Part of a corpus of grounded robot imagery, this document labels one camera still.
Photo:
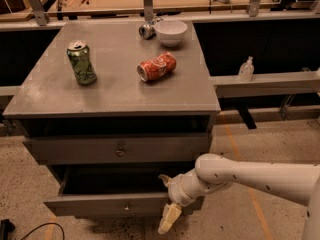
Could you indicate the black floor plug box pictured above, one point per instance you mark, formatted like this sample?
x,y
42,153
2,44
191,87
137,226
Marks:
x,y
6,227

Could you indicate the grey top drawer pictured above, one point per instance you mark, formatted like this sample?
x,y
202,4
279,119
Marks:
x,y
72,150

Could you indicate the wooden background table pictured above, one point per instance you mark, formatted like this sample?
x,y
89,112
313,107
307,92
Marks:
x,y
197,9

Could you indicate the grey drawer cabinet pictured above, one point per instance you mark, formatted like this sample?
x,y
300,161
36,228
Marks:
x,y
106,135

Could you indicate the grey metal railing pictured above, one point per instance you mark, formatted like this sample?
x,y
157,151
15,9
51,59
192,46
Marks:
x,y
260,84

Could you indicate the clear sanitizer bottle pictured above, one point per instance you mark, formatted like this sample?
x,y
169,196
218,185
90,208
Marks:
x,y
246,70

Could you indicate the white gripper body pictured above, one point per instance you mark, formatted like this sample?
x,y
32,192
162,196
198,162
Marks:
x,y
177,190

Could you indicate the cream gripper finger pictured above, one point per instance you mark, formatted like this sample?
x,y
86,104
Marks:
x,y
171,213
165,179

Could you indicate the grey drawer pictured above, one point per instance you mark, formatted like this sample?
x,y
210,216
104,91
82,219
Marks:
x,y
116,190
72,150

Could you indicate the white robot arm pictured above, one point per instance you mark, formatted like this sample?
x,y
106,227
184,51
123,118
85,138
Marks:
x,y
299,183

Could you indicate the crushed red soda can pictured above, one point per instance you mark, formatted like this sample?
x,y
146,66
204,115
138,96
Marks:
x,y
156,68

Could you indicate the green soda can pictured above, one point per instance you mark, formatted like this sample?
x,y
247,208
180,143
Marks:
x,y
78,53

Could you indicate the white bowl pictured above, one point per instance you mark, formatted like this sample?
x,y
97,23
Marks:
x,y
170,33

